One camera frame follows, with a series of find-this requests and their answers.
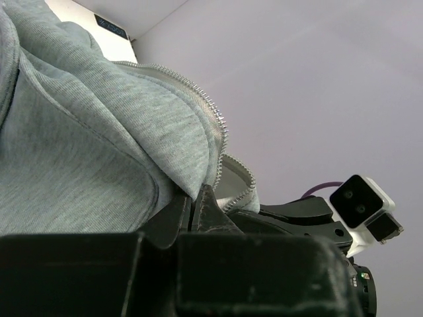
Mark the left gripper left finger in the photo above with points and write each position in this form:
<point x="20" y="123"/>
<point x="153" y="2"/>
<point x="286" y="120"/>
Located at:
<point x="113" y="274"/>

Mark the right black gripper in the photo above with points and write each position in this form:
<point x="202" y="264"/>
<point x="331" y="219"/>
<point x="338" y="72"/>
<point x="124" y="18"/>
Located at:
<point x="309" y="209"/>

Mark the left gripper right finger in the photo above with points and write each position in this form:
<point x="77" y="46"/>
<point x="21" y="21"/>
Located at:
<point x="222" y="271"/>

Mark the grey zip-up jacket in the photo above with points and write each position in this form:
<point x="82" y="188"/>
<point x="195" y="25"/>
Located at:
<point x="92" y="145"/>

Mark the right blue table sticker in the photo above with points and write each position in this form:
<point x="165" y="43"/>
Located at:
<point x="111" y="27"/>

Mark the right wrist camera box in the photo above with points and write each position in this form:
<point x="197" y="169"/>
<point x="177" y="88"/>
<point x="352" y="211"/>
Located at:
<point x="366" y="212"/>

